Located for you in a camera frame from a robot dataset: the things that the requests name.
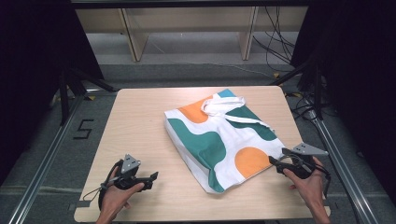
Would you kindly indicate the white green orange tote bag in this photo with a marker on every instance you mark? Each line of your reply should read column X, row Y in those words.
column 218, row 146

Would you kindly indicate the aluminium floor rail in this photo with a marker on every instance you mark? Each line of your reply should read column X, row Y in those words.
column 342, row 171
column 43, row 165

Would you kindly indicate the person's left hand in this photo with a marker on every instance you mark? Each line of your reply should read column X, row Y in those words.
column 116, row 197

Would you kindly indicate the black metal stand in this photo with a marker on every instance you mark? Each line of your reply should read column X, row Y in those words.
column 314, row 87
column 67, row 93

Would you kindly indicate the person's right hand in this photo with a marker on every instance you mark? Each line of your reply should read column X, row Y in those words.
column 306, row 186

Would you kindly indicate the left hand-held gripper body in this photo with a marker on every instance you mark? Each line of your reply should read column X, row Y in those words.
column 129, row 165

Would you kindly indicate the black curtain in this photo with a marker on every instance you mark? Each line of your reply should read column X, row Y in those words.
column 358, row 77
column 31, row 77

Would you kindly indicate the light wooden shelf unit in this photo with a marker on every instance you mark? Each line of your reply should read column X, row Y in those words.
column 186, row 18

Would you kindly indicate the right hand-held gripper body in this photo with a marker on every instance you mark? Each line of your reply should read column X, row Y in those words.
column 303, row 161

